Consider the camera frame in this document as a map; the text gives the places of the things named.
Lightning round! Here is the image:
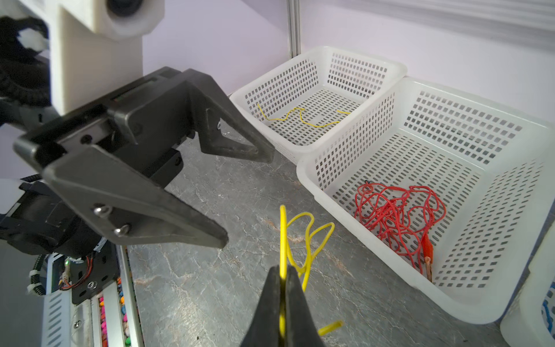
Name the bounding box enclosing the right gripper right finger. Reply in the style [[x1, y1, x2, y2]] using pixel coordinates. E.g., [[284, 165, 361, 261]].
[[283, 265, 325, 347]]

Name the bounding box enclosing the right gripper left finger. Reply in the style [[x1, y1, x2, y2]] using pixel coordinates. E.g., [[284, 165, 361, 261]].
[[240, 266, 281, 347]]

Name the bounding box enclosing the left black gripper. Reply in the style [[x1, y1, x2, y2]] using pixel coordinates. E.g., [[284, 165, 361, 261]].
[[13, 67, 275, 249]]

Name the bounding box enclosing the red cable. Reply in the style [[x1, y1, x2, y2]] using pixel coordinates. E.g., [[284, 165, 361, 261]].
[[354, 181, 447, 283]]

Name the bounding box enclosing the blue cable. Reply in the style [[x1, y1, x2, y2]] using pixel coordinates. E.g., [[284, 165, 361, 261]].
[[541, 281, 555, 324]]

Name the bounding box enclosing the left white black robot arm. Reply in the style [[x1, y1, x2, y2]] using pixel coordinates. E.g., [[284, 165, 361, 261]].
[[1, 15, 275, 258]]

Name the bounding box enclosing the left white plastic basket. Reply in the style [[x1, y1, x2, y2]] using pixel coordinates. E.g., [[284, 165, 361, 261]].
[[231, 46, 408, 163]]

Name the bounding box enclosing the white plastic basket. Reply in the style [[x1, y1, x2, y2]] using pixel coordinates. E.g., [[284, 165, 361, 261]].
[[297, 78, 554, 324], [500, 226, 554, 346], [231, 46, 408, 163]]

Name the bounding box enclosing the middle white plastic basket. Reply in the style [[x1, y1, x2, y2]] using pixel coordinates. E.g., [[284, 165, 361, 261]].
[[297, 78, 554, 324]]

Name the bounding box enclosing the right white plastic basket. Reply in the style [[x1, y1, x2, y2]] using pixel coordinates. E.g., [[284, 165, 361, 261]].
[[500, 226, 554, 346]]

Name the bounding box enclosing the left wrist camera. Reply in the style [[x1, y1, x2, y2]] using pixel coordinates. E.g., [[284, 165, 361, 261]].
[[22, 1, 165, 115]]

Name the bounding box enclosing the white vented cable duct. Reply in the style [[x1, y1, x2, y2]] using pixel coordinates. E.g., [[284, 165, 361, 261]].
[[41, 291, 71, 347]]

